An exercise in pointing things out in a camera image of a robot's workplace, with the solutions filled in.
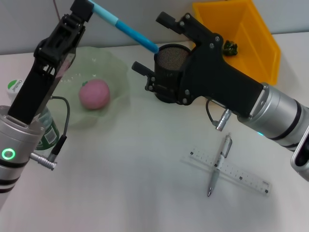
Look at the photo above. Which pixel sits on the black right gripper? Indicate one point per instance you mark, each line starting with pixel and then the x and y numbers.
pixel 212 77

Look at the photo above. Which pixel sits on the clear water bottle green label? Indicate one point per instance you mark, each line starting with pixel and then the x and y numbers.
pixel 49 130

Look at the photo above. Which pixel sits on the transparent plastic ruler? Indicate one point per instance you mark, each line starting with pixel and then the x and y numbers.
pixel 251 180

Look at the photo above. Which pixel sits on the blue scissors with cover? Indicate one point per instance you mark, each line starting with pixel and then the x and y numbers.
pixel 130 29

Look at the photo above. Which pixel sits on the pink toy peach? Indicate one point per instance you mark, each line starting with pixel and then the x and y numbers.
pixel 95 95

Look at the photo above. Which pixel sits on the pale green glass fruit plate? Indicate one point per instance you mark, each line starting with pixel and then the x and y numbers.
pixel 108 70

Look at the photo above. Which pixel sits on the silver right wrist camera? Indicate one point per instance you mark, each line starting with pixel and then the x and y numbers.
pixel 301 159

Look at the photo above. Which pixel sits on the green plastic wrapper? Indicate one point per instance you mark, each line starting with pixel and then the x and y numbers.
pixel 230 48

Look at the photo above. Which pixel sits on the black mesh pen cup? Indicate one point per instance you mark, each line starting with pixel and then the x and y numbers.
pixel 169 58

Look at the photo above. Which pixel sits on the silver white ballpoint pen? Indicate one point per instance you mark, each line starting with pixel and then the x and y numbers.
pixel 213 180

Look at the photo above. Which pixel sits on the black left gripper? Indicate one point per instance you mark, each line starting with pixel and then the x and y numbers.
pixel 38 91

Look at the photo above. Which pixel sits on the yellow plastic bin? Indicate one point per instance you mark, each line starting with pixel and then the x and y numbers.
pixel 256 48

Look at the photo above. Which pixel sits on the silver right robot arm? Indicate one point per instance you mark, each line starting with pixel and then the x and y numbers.
pixel 277 113

